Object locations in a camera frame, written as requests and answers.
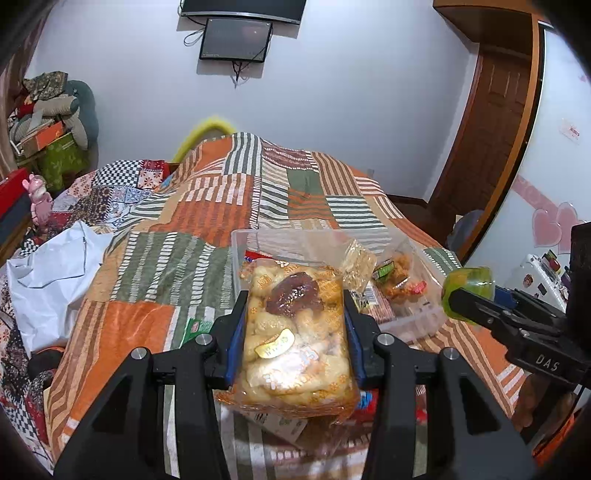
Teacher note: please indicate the red chip bag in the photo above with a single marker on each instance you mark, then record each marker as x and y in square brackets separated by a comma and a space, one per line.
[249, 259]

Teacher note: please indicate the wooden door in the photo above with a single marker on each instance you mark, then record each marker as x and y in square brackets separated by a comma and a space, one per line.
[489, 138]

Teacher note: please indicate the green jelly cup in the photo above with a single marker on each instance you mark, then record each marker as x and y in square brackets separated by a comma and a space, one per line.
[466, 281]

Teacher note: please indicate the wooden wall cabinet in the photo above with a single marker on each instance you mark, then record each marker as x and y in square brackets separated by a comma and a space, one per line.
[489, 9]

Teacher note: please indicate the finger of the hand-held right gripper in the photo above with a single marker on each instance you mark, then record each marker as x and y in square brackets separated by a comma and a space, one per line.
[475, 307]
[508, 295]

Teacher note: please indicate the red box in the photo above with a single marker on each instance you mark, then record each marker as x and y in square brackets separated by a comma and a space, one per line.
[11, 194]

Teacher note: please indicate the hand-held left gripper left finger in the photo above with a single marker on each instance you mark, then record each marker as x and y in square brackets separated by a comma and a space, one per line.
[236, 337]

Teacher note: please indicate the blue snack packet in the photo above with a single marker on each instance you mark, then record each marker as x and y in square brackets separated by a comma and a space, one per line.
[369, 404]

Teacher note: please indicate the striped patchwork blanket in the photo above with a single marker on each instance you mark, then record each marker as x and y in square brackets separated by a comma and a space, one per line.
[194, 212]

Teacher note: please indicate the small black wall monitor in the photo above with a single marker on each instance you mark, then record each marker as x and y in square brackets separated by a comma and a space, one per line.
[235, 39]

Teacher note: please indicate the orange fried snack packet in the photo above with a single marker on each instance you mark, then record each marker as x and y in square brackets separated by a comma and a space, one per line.
[397, 274]

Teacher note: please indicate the sponge cake packet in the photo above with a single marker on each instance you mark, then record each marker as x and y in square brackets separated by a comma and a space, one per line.
[358, 263]

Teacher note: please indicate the orange cardboard box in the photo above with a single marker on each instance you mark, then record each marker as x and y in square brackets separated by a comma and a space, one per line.
[44, 138]

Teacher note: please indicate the pink plush toy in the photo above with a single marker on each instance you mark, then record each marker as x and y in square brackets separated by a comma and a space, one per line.
[39, 198]

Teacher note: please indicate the grey blue cushion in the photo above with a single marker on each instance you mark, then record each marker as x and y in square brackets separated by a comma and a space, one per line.
[87, 110]

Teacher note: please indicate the white wardrobe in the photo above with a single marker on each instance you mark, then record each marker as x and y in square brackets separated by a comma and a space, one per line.
[554, 161]

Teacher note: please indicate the grey blue bag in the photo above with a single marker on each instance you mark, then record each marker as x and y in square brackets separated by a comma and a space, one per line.
[464, 235]

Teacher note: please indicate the patterned folded cloth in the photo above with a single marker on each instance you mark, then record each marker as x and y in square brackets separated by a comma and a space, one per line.
[46, 83]

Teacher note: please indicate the black wall television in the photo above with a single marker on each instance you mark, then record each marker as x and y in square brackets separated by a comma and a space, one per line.
[244, 8]

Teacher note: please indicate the clear plastic container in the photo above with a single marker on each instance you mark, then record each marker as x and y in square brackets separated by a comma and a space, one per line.
[415, 318]

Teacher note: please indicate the yellow curved object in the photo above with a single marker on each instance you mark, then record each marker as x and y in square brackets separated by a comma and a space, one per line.
[203, 127]

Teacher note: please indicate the floral checkered quilt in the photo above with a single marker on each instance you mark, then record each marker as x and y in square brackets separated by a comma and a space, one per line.
[111, 184]

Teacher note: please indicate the white cloth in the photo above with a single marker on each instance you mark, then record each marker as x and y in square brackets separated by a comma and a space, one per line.
[51, 286]

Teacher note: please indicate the clear pastry bag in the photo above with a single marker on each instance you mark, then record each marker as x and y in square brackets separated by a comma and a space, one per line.
[291, 332]

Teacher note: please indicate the long cracker packet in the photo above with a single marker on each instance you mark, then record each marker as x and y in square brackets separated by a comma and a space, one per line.
[378, 307]

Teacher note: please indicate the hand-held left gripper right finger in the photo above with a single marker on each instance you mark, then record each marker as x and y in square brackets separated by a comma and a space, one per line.
[353, 341]

